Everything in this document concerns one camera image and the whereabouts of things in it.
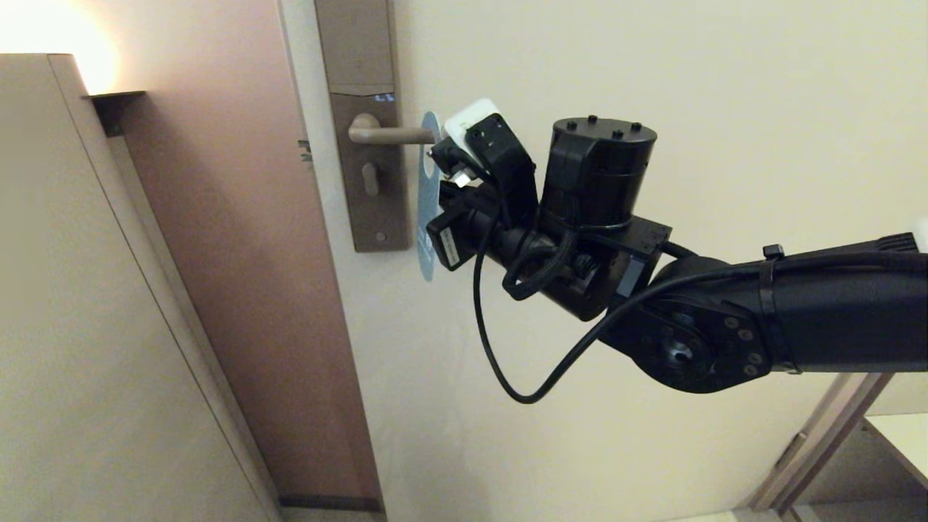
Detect thin black right gripper cable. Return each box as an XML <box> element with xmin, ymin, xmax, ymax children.
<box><xmin>473</xmin><ymin>217</ymin><xmax>928</xmax><ymax>405</ymax></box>

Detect white door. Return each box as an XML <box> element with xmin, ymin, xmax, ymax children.
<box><xmin>279</xmin><ymin>0</ymin><xmax>928</xmax><ymax>522</ymax></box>

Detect dark wall lamp bracket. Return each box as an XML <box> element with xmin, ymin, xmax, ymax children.
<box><xmin>83</xmin><ymin>92</ymin><xmax>147</xmax><ymax>138</ymax></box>

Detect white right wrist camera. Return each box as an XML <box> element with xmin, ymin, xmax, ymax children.
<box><xmin>444</xmin><ymin>99</ymin><xmax>508</xmax><ymax>182</ymax></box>

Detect brown frame hinge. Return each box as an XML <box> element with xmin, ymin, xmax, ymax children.
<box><xmin>774</xmin><ymin>431</ymin><xmax>807</xmax><ymax>468</ymax></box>

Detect dark baseboard strip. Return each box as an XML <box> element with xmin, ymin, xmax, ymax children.
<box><xmin>279</xmin><ymin>495</ymin><xmax>383</xmax><ymax>513</ymax></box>

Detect brown door lock plate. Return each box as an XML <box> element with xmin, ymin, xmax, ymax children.
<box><xmin>315</xmin><ymin>0</ymin><xmax>412</xmax><ymax>253</ymax></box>

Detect black cable tie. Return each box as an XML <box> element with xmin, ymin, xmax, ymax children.
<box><xmin>760</xmin><ymin>245</ymin><xmax>802</xmax><ymax>374</ymax></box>

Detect blue do-not-disturb door sign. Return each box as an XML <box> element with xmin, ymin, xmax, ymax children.
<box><xmin>418</xmin><ymin>111</ymin><xmax>444</xmax><ymax>282</ymax></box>

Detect beige metal door handle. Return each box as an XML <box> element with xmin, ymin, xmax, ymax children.
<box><xmin>348</xmin><ymin>113</ymin><xmax>436</xmax><ymax>146</ymax></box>

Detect black right camera bracket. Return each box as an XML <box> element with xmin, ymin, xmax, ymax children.
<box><xmin>464</xmin><ymin>112</ymin><xmax>539</xmax><ymax>225</ymax></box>

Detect thick braided black cable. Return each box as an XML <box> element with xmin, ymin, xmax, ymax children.
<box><xmin>502</xmin><ymin>231</ymin><xmax>577</xmax><ymax>302</ymax></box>

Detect brown closet door frame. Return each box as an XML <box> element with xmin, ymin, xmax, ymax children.
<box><xmin>750</xmin><ymin>373</ymin><xmax>900</xmax><ymax>517</ymax></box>

